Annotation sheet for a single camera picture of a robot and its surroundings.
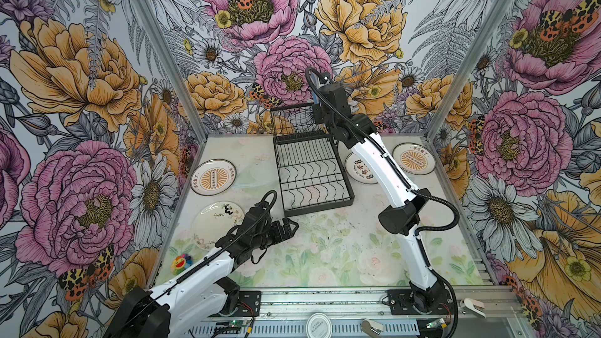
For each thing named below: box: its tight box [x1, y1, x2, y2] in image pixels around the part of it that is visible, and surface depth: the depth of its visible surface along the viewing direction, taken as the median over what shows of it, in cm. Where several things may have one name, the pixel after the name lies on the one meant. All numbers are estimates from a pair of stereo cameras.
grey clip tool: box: [360, 319, 384, 338], surface depth 70 cm
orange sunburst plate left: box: [189, 158, 238, 197], surface depth 107 cm
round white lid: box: [305, 312, 333, 338], surface depth 66 cm
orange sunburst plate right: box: [392, 142, 437, 176], surface depth 114 cm
